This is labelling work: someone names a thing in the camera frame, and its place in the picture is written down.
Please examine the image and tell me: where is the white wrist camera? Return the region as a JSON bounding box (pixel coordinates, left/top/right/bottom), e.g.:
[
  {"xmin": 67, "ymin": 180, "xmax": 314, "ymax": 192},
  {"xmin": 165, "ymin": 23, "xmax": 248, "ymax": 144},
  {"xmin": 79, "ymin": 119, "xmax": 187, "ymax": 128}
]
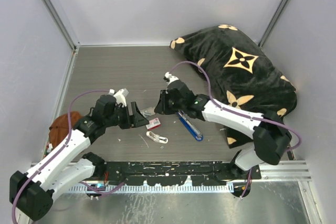
[
  {"xmin": 109, "ymin": 88, "xmax": 129, "ymax": 107},
  {"xmin": 163, "ymin": 72, "xmax": 179, "ymax": 85}
]

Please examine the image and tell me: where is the black floral plush blanket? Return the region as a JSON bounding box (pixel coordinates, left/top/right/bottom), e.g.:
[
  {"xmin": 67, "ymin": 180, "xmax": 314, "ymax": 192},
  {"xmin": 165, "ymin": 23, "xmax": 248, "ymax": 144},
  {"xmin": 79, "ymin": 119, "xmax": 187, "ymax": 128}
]
[{"xmin": 170, "ymin": 24, "xmax": 298, "ymax": 149}]

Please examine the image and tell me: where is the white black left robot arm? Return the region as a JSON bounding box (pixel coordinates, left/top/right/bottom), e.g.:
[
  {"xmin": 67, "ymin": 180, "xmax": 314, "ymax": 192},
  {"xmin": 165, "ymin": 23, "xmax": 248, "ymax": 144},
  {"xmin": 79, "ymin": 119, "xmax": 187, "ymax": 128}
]
[{"xmin": 9, "ymin": 89, "xmax": 149, "ymax": 223}]

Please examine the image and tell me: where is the brown cloth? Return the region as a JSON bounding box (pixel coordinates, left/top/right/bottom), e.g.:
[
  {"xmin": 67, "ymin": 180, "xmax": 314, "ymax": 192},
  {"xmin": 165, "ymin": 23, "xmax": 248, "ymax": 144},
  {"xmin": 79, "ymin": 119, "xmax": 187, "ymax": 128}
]
[{"xmin": 49, "ymin": 114, "xmax": 69, "ymax": 151}]

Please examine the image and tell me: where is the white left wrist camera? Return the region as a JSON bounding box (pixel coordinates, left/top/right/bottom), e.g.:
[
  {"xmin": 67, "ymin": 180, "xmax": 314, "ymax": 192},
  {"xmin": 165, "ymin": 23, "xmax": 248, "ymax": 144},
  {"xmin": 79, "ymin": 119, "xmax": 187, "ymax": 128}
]
[{"xmin": 109, "ymin": 88, "xmax": 129, "ymax": 107}]

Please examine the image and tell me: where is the white slotted cable duct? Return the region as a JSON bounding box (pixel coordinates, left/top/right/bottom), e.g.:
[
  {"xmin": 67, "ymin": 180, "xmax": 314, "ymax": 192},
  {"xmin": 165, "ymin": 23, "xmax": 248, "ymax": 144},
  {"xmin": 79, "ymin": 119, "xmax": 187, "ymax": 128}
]
[{"xmin": 66, "ymin": 181, "xmax": 234, "ymax": 194}]

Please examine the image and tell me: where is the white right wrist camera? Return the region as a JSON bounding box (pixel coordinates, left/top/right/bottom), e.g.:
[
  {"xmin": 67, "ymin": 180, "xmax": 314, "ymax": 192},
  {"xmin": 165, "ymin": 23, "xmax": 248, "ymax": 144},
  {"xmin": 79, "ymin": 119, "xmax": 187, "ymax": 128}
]
[{"xmin": 163, "ymin": 72, "xmax": 179, "ymax": 85}]

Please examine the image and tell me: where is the red staple box sleeve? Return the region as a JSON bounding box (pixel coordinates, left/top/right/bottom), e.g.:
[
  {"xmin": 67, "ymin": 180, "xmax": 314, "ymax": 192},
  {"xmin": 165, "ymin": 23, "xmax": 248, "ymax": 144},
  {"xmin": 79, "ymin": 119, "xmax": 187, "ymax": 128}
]
[{"xmin": 146, "ymin": 118, "xmax": 161, "ymax": 131}]

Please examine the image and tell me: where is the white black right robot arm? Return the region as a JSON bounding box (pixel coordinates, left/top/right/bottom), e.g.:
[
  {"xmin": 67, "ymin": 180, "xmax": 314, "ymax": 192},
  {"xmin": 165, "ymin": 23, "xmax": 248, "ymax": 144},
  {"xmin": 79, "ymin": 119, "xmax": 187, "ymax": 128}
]
[{"xmin": 154, "ymin": 76, "xmax": 291, "ymax": 179}]

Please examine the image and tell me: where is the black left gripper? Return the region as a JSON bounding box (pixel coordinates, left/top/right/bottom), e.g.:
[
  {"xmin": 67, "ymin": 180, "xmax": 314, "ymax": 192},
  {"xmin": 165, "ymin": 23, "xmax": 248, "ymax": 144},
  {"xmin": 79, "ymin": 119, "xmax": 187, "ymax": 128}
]
[{"xmin": 104, "ymin": 101, "xmax": 149, "ymax": 129}]

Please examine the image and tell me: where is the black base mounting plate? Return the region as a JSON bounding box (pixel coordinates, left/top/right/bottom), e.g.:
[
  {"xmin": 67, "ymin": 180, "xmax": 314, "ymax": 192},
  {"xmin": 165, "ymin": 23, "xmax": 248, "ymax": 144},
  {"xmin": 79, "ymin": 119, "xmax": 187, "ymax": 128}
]
[{"xmin": 89, "ymin": 161, "xmax": 248, "ymax": 186}]

